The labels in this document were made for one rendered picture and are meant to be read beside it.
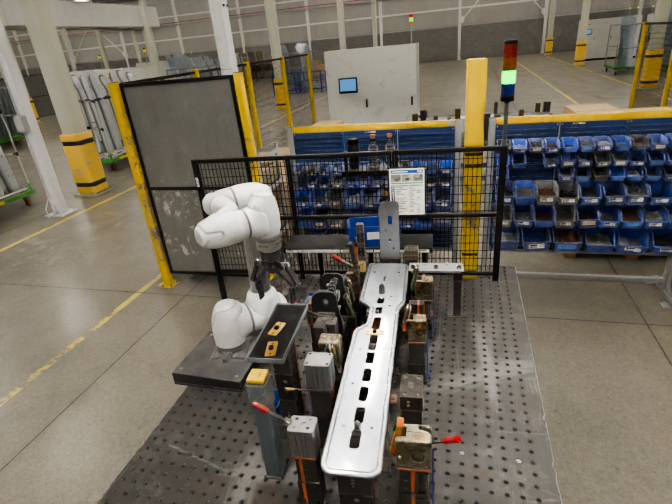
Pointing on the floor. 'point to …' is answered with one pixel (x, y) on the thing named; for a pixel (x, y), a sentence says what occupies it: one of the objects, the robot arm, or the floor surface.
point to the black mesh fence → (372, 201)
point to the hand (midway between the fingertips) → (277, 297)
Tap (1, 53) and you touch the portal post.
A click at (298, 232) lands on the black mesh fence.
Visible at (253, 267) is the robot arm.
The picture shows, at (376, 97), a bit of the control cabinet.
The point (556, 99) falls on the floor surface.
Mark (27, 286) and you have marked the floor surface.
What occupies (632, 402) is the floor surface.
